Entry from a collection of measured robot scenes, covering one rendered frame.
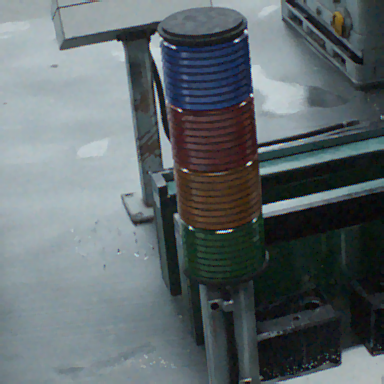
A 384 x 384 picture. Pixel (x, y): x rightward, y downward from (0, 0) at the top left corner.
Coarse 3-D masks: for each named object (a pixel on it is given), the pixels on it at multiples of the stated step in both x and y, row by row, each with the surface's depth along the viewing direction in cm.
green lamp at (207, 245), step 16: (256, 224) 87; (192, 240) 87; (208, 240) 86; (224, 240) 86; (240, 240) 86; (256, 240) 87; (192, 256) 88; (208, 256) 86; (224, 256) 86; (240, 256) 86; (256, 256) 88; (192, 272) 88; (208, 272) 87; (224, 272) 87; (240, 272) 87
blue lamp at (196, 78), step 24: (168, 48) 81; (192, 48) 80; (216, 48) 80; (240, 48) 81; (168, 72) 82; (192, 72) 80; (216, 72) 80; (240, 72) 81; (168, 96) 83; (192, 96) 81; (216, 96) 81; (240, 96) 82
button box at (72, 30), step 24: (72, 0) 133; (96, 0) 134; (120, 0) 134; (144, 0) 135; (168, 0) 135; (192, 0) 136; (72, 24) 133; (96, 24) 134; (120, 24) 134; (144, 24) 135
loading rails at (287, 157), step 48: (288, 144) 130; (336, 144) 131; (288, 192) 128; (336, 192) 121; (288, 240) 118; (336, 240) 119; (192, 288) 117; (288, 288) 120; (336, 288) 122; (192, 336) 122
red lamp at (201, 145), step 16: (176, 112) 83; (192, 112) 82; (208, 112) 81; (224, 112) 82; (240, 112) 82; (176, 128) 83; (192, 128) 82; (208, 128) 82; (224, 128) 82; (240, 128) 83; (256, 128) 85; (176, 144) 84; (192, 144) 83; (208, 144) 83; (224, 144) 83; (240, 144) 83; (256, 144) 85; (176, 160) 85; (192, 160) 83; (208, 160) 83; (224, 160) 83; (240, 160) 84
